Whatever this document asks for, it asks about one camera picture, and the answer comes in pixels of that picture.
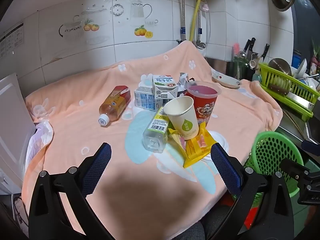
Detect peach printed blanket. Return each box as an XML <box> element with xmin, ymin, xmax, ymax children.
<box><xmin>22</xmin><ymin>41</ymin><xmax>283</xmax><ymax>235</ymax></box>

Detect braided metal hose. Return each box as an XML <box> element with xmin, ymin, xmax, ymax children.
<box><xmin>176</xmin><ymin>0</ymin><xmax>187</xmax><ymax>43</ymax></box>
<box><xmin>195</xmin><ymin>4</ymin><xmax>207</xmax><ymax>49</ymax></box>

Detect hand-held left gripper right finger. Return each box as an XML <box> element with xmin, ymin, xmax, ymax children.
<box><xmin>211</xmin><ymin>142</ymin><xmax>295</xmax><ymax>240</ymax></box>

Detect white printed dish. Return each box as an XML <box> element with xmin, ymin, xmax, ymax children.
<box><xmin>211</xmin><ymin>68</ymin><xmax>242</xmax><ymax>89</ymax></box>

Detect steel bowl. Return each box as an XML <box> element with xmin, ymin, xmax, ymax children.
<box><xmin>267</xmin><ymin>58</ymin><xmax>292</xmax><ymax>76</ymax></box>

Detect white paper cup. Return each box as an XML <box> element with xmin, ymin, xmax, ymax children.
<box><xmin>163</xmin><ymin>96</ymin><xmax>200</xmax><ymax>140</ymax></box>

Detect amber tea bottle red label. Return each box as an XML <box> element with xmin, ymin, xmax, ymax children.
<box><xmin>98</xmin><ymin>85</ymin><xmax>131</xmax><ymax>127</ymax></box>

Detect blue white milk carton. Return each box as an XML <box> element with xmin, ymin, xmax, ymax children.
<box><xmin>134</xmin><ymin>86</ymin><xmax>160</xmax><ymax>112</ymax></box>

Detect kitchen cleaver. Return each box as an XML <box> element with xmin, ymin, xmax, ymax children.
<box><xmin>268</xmin><ymin>83</ymin><xmax>314</xmax><ymax>111</ymax></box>

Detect yellow gas hose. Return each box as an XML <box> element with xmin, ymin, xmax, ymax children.
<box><xmin>189</xmin><ymin>0</ymin><xmax>203</xmax><ymax>42</ymax></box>

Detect yellow snack packet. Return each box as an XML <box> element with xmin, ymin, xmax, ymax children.
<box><xmin>167</xmin><ymin>122</ymin><xmax>218</xmax><ymax>169</ymax></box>

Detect orange fruit wall sticker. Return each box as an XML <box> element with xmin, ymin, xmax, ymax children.
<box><xmin>134</xmin><ymin>25</ymin><xmax>153</xmax><ymax>39</ymax></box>
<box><xmin>83</xmin><ymin>18</ymin><xmax>100</xmax><ymax>32</ymax></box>

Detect clear bottle yellow label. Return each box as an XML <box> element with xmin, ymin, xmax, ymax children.
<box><xmin>142</xmin><ymin>106</ymin><xmax>171</xmax><ymax>153</ymax></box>

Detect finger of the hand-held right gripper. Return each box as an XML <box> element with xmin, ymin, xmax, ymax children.
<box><xmin>301</xmin><ymin>140</ymin><xmax>320</xmax><ymax>153</ymax></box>
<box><xmin>279</xmin><ymin>159</ymin><xmax>310</xmax><ymax>181</ymax></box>

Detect green perforated plastic basket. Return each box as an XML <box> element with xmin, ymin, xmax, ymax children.
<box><xmin>244</xmin><ymin>131</ymin><xmax>311</xmax><ymax>198</ymax></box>

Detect crumpled white paper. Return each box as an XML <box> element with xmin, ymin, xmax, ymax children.
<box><xmin>177</xmin><ymin>72</ymin><xmax>196</xmax><ymax>87</ymax></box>

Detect green white milk carton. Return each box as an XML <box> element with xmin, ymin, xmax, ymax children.
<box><xmin>152</xmin><ymin>74</ymin><xmax>179</xmax><ymax>108</ymax></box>

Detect printed wall chart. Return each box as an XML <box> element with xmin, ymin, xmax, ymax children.
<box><xmin>0</xmin><ymin>22</ymin><xmax>25</xmax><ymax>58</ymax></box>

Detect red plastic cup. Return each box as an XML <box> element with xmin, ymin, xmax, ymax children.
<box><xmin>185</xmin><ymin>81</ymin><xmax>222</xmax><ymax>128</ymax></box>

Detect black handled knife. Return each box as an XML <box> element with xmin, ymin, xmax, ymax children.
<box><xmin>260</xmin><ymin>44</ymin><xmax>270</xmax><ymax>62</ymax></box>
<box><xmin>243</xmin><ymin>37</ymin><xmax>256</xmax><ymax>55</ymax></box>

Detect dark utensil holder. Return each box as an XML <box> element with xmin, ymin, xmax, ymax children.
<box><xmin>232</xmin><ymin>55</ymin><xmax>255</xmax><ymax>80</ymax></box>

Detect green plastic dish rack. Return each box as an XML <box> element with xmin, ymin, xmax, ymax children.
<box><xmin>258</xmin><ymin>62</ymin><xmax>320</xmax><ymax>118</ymax></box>

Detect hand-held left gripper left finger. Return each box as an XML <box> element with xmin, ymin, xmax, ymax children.
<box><xmin>29</xmin><ymin>142</ymin><xmax>113</xmax><ymax>240</ymax></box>

